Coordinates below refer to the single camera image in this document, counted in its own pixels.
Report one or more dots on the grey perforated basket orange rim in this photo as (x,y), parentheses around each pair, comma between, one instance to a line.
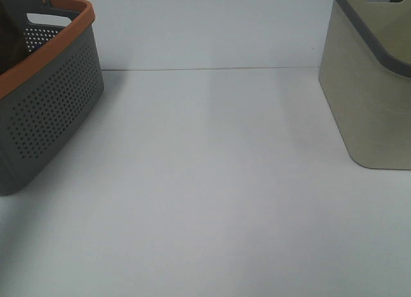
(46,97)

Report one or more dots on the brown towel with white label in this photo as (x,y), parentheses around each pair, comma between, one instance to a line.
(14,46)

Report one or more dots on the beige basket grey rim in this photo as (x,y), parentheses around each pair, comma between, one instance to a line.
(365,77)

